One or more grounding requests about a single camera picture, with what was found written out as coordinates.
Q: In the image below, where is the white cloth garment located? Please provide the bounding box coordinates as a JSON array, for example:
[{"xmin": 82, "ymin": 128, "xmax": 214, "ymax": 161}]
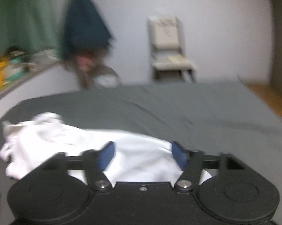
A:
[{"xmin": 0, "ymin": 112, "xmax": 213, "ymax": 185}]

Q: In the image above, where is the beige folding chair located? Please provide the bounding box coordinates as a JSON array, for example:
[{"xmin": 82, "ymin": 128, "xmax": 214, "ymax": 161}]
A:
[{"xmin": 147, "ymin": 15, "xmax": 198, "ymax": 83}]

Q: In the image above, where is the grey bed sheet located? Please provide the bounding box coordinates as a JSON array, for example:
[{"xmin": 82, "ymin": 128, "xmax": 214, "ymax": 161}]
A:
[{"xmin": 3, "ymin": 82, "xmax": 282, "ymax": 194}]

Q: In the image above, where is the woven basket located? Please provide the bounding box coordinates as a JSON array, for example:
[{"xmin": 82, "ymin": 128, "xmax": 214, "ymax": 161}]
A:
[{"xmin": 92, "ymin": 66, "xmax": 121, "ymax": 88}]

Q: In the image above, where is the grey window shelf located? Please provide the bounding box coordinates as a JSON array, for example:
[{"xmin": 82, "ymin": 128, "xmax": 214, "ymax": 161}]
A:
[{"xmin": 0, "ymin": 60, "xmax": 64, "ymax": 106}]

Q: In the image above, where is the dark teal hanging jacket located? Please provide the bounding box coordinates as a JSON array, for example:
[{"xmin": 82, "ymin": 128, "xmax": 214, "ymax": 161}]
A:
[{"xmin": 62, "ymin": 0, "xmax": 112, "ymax": 60}]

